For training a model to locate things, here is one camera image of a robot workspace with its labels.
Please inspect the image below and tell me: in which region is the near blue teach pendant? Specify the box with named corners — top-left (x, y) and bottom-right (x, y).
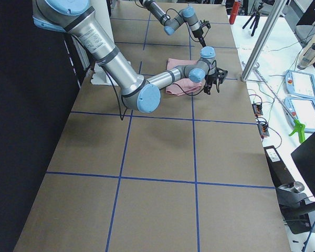
top-left (284, 97), bottom-right (315, 133)

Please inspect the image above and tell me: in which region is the orange connector board far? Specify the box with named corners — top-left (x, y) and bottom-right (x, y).
top-left (252, 102), bottom-right (263, 117)

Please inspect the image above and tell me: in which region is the orange connector board near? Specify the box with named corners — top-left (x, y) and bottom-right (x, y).
top-left (257, 121), bottom-right (269, 139)

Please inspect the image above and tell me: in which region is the orange connector board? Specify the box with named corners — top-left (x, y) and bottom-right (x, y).
top-left (257, 121), bottom-right (269, 139)
top-left (252, 102), bottom-right (263, 117)

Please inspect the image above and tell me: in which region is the white camera pole base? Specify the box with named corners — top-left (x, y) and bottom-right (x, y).
top-left (90, 1), bottom-right (115, 85)

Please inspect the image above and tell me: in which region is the aluminium frame post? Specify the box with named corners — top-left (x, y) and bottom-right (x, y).
top-left (241, 1), bottom-right (290, 81)

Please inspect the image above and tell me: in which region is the black power adapter box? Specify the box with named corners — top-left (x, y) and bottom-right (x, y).
top-left (264, 145), bottom-right (295, 193)

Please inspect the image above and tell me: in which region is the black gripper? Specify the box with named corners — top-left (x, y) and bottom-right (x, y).
top-left (191, 20), bottom-right (211, 47)
top-left (203, 67), bottom-right (228, 95)

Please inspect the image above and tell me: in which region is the far blue teach pendant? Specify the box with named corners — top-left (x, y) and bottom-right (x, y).
top-left (285, 70), bottom-right (315, 100)

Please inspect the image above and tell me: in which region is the silver reacher grabber tool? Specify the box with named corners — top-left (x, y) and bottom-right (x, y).
top-left (241, 60), bottom-right (307, 144)

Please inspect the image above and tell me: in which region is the pink Snoopy t-shirt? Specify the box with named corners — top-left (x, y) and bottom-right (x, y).
top-left (165, 58), bottom-right (202, 96)

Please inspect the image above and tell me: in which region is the black tripod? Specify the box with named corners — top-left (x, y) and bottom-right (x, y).
top-left (242, 3), bottom-right (263, 37)

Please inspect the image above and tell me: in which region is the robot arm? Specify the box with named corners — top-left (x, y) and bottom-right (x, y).
top-left (134, 1), bottom-right (211, 47)
top-left (32, 1), bottom-right (228, 113)

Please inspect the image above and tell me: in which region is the blue teach pendant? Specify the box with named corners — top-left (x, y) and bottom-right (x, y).
top-left (285, 70), bottom-right (315, 100)
top-left (284, 97), bottom-right (315, 133)

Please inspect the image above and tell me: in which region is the red cylinder bottle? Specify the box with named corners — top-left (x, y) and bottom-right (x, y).
top-left (229, 0), bottom-right (240, 25)

